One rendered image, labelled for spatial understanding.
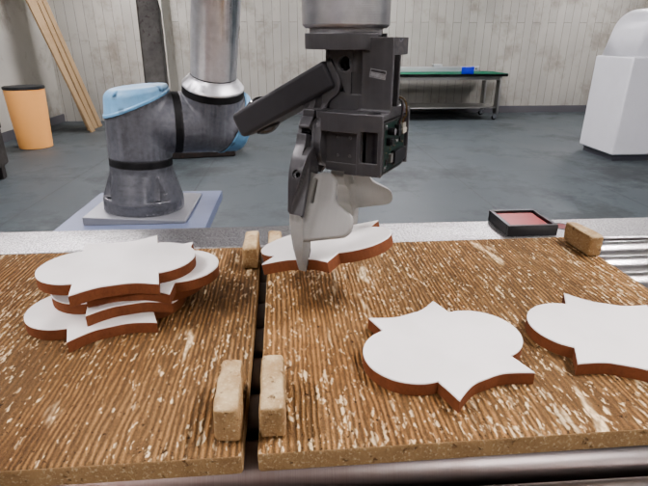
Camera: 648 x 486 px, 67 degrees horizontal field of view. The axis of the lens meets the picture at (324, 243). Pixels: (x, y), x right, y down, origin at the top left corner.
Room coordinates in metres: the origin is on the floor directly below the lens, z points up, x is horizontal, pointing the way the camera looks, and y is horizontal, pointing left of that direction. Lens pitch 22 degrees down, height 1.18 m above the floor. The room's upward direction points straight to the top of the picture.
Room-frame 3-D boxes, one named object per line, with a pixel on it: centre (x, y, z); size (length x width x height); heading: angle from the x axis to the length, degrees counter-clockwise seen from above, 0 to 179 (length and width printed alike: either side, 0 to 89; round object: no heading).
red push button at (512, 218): (0.71, -0.31, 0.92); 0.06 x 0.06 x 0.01; 4
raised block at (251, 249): (0.55, 0.09, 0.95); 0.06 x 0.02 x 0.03; 5
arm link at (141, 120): (0.94, 0.34, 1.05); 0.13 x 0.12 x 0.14; 113
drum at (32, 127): (6.03, 3.54, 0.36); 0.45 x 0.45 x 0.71
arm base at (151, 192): (0.93, 0.35, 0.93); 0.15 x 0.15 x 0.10
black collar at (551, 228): (0.71, -0.31, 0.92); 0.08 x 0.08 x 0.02; 4
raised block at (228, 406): (0.28, 0.07, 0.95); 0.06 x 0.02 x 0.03; 5
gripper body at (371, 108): (0.46, -0.03, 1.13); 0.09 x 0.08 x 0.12; 63
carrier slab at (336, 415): (0.43, -0.15, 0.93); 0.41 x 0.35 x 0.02; 95
